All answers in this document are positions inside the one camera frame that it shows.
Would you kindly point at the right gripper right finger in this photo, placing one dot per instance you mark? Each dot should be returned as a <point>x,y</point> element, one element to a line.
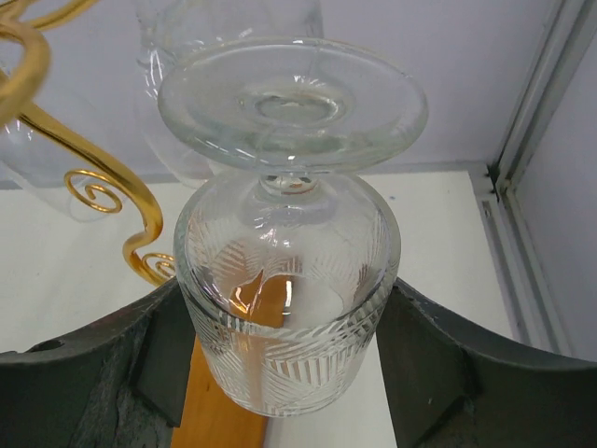
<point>452,383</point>

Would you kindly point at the right aluminium frame post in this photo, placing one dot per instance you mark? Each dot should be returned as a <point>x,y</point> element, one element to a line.
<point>540,217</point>

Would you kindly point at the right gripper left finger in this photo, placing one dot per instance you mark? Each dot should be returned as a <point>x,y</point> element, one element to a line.
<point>120,381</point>

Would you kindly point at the gold wire glass rack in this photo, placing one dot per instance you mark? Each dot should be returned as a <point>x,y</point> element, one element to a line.
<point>17,102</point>

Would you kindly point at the orange wooden rack base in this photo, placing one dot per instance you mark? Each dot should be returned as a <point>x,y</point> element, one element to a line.
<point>235,343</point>

